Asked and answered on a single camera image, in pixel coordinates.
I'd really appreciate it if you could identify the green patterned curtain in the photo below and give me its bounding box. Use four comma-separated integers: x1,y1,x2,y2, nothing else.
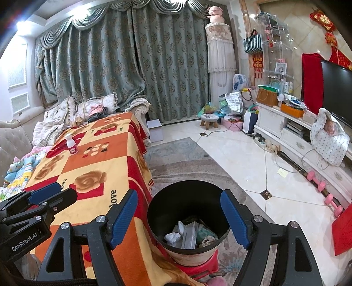
33,0,234,124

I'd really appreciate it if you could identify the brown handbag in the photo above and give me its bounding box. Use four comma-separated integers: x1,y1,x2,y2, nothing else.
256,87,279,107

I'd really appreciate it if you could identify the silver foil bag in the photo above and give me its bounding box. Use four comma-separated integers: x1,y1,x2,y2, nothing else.
224,92,244,114

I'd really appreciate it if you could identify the white folded quilt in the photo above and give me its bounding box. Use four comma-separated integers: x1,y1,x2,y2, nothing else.
32,119,66,147

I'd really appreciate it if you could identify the black television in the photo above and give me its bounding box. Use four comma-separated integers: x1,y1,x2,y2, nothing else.
320,59,352,130

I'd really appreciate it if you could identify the white cardboard box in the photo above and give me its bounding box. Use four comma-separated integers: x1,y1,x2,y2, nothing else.
181,222,199,249

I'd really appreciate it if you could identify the striped tote bag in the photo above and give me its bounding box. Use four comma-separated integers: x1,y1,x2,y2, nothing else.
243,29,264,54

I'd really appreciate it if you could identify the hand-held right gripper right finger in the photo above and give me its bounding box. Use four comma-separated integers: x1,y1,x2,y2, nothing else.
220,189,323,286

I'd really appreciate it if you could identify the glass display shelf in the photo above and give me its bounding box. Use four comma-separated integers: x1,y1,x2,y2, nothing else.
254,12,297,94

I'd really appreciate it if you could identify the brown paper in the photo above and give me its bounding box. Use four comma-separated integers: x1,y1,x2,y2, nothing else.
199,235,219,248

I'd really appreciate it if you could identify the red cloth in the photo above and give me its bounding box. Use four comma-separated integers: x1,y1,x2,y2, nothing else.
300,53,325,114

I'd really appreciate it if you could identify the orange box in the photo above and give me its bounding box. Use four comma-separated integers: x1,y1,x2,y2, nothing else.
280,103,304,119

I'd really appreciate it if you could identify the red paper bag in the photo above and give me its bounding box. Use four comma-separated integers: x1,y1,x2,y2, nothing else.
331,202,352,256

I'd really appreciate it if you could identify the pink box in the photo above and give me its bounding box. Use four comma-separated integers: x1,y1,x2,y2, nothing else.
221,115,244,132

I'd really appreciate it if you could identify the green shiny bag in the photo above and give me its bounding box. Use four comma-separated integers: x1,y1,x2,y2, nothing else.
196,100,220,116

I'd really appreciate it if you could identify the black trash bin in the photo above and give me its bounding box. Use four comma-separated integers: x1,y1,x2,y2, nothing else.
147,180,231,267

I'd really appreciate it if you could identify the pink dumbbell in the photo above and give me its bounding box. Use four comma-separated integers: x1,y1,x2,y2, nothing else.
324,193,344,218
306,170,326,193

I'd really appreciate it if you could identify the grey storage box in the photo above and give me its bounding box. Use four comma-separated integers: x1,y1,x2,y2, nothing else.
147,119,165,143

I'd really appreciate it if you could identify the red plastic stool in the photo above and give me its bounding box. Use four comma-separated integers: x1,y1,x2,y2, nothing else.
158,249,219,281

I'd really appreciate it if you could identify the pink slipper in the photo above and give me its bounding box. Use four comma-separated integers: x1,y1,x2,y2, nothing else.
207,275,229,286

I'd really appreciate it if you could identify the cartoon print quilt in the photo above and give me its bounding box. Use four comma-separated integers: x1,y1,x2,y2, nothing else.
0,146,53,202

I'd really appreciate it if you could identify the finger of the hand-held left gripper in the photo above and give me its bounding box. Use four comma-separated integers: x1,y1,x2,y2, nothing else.
0,182,62,218
2,188,78,225

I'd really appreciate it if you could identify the white bottle pink label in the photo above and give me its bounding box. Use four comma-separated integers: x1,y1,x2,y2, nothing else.
64,134,79,155

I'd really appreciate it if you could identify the teal white tissue pack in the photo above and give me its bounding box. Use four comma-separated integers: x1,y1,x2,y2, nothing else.
196,224,218,240

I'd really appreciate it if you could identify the red orange patterned blanket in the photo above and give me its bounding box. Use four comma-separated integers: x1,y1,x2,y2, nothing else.
23,112,198,286

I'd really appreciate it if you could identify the red hanging decoration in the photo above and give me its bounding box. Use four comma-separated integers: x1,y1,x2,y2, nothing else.
251,52,264,79

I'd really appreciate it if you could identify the red wall ornament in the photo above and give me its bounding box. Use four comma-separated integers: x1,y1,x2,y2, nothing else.
309,9,352,70

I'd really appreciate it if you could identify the white power strip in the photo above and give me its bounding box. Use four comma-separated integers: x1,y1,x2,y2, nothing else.
254,136,281,153

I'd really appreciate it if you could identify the lace covered air conditioner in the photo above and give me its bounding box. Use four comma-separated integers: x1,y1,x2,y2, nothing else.
205,22,238,103

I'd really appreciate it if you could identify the white paper bag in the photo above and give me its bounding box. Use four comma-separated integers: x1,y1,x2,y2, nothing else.
242,110,259,135

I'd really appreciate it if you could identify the grey tufted sofa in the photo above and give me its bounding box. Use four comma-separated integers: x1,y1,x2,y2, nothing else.
0,96,152,187

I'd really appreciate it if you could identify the dotted baby blanket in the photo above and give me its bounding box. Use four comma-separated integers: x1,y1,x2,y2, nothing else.
310,108,350,167

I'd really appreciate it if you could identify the small wooden stool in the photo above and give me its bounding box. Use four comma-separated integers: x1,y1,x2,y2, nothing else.
200,114,219,128

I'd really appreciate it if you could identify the pink pig plush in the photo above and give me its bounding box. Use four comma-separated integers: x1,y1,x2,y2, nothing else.
207,6,224,24

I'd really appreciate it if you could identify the white tissue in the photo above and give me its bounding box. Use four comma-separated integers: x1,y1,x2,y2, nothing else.
164,221,185,244

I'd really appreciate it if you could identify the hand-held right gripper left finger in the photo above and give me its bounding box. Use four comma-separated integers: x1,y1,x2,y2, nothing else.
37,189,139,286

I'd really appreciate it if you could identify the pile of pink clothes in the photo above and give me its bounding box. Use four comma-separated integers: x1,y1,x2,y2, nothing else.
87,103,109,123

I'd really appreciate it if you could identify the white plastic bag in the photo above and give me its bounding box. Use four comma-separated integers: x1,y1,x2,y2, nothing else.
232,74,251,92

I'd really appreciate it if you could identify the white television cabinet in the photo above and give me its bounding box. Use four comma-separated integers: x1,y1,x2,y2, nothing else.
253,102,352,209

